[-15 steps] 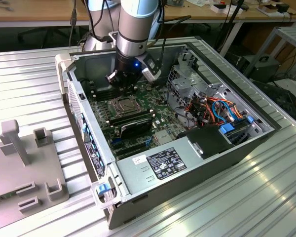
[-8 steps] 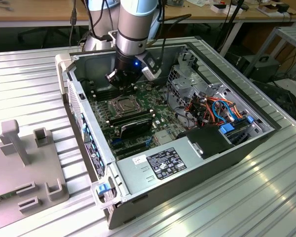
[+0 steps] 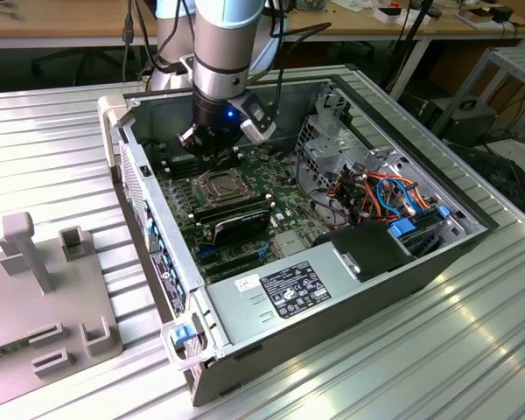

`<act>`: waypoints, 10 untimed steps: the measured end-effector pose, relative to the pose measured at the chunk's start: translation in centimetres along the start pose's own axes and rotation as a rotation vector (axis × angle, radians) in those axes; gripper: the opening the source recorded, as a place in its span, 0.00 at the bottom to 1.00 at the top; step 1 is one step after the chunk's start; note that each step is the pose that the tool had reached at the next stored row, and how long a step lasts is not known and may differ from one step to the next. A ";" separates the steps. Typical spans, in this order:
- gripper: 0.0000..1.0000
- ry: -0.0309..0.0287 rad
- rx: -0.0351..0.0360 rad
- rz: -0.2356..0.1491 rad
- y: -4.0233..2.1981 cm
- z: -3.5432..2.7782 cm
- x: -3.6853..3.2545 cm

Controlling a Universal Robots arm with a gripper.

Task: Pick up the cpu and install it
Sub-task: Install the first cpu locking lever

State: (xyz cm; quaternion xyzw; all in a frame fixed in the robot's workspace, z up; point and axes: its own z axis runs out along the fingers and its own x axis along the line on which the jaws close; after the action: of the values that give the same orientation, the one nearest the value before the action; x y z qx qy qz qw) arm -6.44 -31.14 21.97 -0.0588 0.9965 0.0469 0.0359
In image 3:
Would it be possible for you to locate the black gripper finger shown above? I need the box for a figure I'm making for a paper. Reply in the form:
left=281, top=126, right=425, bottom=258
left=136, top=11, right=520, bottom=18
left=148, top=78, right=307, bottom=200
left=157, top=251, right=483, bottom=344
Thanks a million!
left=178, top=124, right=223, bottom=173

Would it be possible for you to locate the silver CPU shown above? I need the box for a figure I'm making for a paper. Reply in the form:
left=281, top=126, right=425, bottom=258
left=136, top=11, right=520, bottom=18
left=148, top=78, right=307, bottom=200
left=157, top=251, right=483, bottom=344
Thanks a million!
left=208, top=173, right=242, bottom=199

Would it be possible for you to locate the metal socket cover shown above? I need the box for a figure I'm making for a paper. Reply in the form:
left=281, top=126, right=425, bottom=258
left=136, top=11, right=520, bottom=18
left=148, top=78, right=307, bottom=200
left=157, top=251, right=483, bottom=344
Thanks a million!
left=192, top=168, right=251, bottom=207

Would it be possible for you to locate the CPU socket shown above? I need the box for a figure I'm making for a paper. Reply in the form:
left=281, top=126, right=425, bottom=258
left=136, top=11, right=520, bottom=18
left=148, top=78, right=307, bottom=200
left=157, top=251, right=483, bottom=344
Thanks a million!
left=191, top=168, right=252, bottom=207

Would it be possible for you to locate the black graphics card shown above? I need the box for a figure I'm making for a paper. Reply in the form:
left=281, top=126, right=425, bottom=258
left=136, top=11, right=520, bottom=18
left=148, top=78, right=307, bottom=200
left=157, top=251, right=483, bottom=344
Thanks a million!
left=209, top=211, right=273, bottom=247

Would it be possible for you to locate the green motherboard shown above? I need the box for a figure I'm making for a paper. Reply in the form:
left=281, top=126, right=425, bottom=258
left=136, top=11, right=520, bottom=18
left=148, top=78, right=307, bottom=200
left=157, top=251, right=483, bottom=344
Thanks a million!
left=150, top=146, right=333, bottom=284

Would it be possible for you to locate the silver metal drive cage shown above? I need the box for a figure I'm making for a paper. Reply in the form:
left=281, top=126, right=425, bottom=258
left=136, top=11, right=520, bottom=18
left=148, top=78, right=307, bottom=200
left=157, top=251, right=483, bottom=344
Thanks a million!
left=295, top=80, right=403, bottom=193

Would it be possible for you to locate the blue expansion slot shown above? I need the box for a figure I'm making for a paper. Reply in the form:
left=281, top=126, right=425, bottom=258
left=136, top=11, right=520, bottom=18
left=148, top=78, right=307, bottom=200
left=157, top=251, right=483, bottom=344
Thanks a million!
left=195, top=244, right=223, bottom=261

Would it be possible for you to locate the black expansion slot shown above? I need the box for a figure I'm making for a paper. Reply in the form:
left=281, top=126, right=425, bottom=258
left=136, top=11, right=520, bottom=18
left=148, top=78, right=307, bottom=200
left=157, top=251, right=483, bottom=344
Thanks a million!
left=199, top=251, right=262, bottom=269

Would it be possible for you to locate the silver chipset heatsink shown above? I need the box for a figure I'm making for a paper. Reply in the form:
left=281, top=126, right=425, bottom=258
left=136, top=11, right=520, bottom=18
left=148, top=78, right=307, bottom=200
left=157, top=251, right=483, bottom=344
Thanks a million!
left=272, top=230, right=308, bottom=258

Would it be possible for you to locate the wooden desk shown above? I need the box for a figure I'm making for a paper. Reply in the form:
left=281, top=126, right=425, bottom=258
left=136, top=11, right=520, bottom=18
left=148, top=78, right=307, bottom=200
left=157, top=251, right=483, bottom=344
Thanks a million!
left=0, top=0, right=525, bottom=50

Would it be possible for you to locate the silver power supply unit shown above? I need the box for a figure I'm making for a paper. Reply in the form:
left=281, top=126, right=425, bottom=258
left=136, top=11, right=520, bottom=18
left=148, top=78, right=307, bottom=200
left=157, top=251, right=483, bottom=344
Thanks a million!
left=203, top=239, right=365, bottom=347

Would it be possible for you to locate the black plastic fan shroud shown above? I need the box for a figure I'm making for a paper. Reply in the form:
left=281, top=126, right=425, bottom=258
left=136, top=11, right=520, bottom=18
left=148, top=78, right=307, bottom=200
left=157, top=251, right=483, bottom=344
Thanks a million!
left=310, top=220, right=417, bottom=284

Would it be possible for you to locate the blue plastic latch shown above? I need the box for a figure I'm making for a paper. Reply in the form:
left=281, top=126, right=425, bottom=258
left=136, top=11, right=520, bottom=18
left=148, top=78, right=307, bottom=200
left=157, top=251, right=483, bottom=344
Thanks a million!
left=169, top=323, right=199, bottom=349

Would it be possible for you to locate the grey parts rack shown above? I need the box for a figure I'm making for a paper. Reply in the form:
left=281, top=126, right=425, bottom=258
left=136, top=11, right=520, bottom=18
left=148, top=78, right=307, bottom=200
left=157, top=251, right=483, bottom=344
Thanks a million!
left=0, top=211, right=124, bottom=415

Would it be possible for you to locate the hard disk in blue carrier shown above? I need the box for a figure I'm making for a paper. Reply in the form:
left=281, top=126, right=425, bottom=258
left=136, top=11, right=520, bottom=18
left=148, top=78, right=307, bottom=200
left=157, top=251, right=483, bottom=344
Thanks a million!
left=387, top=206, right=451, bottom=260

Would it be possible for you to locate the white cardboard box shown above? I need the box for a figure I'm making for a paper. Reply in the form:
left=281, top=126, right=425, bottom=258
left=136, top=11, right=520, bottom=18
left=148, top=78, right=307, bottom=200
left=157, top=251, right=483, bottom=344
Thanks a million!
left=373, top=5, right=434, bottom=26

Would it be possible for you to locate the open PC case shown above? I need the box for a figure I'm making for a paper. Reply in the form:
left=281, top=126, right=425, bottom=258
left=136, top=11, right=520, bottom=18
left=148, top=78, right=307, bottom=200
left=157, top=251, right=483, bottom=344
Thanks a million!
left=96, top=74, right=501, bottom=408

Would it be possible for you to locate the green RAM stick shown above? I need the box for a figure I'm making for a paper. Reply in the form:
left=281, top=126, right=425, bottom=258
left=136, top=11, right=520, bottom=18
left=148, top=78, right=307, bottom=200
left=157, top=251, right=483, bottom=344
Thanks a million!
left=0, top=339, right=32, bottom=363

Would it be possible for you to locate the dark flat panel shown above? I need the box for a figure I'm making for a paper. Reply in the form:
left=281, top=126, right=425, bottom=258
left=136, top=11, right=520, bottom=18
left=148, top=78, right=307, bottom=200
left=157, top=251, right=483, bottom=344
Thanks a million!
left=448, top=143, right=525, bottom=216

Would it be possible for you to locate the black power adaptor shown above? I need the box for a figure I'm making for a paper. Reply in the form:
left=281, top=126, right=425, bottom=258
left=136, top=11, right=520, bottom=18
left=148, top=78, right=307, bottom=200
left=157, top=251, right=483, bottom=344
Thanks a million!
left=493, top=4, right=516, bottom=24

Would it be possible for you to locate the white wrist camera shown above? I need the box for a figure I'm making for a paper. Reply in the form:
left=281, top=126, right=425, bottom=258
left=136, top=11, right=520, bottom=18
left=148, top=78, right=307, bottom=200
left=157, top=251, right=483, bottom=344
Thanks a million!
left=239, top=94, right=278, bottom=144

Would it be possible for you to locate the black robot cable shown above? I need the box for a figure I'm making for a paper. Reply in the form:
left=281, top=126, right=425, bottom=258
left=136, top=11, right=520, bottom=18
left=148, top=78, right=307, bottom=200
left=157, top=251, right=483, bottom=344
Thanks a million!
left=244, top=21, right=333, bottom=115

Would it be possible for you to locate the pale grey case handle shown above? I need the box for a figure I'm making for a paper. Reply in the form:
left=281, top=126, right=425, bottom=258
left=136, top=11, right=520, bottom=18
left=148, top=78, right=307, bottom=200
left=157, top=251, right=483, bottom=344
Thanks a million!
left=159, top=312, right=214, bottom=373
left=96, top=94, right=136, bottom=170

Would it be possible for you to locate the orange wire bundle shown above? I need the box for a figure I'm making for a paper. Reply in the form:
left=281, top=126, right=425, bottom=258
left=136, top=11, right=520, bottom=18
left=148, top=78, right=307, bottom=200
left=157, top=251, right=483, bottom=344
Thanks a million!
left=327, top=171, right=435, bottom=222

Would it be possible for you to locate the blue data wire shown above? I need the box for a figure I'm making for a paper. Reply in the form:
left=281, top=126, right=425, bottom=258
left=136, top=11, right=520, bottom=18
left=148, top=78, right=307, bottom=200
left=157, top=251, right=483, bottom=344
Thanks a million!
left=375, top=173, right=419, bottom=216

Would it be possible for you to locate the black box with handle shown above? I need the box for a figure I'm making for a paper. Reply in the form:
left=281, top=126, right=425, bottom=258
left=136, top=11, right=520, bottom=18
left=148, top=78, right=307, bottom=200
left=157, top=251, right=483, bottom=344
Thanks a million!
left=428, top=96, right=499, bottom=149

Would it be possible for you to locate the grey metal shelf frame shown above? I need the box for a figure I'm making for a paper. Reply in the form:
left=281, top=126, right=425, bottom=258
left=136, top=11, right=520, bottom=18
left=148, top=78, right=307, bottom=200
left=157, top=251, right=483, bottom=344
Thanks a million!
left=430, top=45, right=525, bottom=137

